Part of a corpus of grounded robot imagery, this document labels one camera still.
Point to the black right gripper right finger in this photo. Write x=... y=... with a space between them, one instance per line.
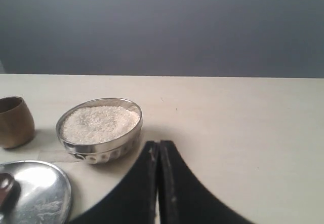
x=182 y=197

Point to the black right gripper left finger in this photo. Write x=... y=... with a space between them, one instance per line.
x=133 y=200

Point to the red-brown wooden spoon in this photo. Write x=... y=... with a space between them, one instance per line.
x=7 y=184

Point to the steel bowl of rice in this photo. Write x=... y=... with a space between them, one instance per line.
x=100 y=130

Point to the round steel plate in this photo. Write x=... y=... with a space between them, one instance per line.
x=41 y=194

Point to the brown wooden cup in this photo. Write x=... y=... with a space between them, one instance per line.
x=17 y=123

